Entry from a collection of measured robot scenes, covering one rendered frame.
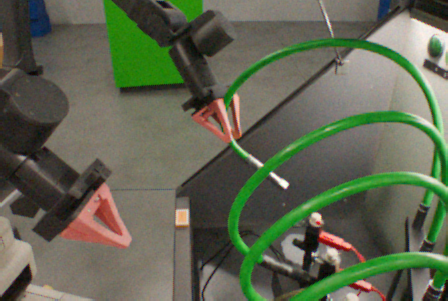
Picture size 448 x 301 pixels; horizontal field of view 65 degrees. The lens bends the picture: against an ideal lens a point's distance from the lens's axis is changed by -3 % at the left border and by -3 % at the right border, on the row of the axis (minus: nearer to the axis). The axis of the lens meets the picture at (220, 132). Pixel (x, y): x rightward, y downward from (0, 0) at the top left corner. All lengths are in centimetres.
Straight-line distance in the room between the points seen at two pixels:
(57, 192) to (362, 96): 72
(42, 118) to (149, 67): 352
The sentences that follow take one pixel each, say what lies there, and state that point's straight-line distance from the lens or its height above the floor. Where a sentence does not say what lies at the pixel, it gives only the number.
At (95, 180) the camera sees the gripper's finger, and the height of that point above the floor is 133.
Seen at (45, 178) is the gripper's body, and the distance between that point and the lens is 43.
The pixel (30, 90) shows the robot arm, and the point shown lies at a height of 144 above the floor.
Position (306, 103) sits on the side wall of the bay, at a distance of 88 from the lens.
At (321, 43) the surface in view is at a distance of 58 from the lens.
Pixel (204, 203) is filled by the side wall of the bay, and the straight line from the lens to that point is 100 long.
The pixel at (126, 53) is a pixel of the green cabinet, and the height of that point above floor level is 45.
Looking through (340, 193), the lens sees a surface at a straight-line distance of 40.
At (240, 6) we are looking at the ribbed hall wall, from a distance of 699.
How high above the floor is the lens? 158
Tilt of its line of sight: 30 degrees down
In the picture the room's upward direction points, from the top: straight up
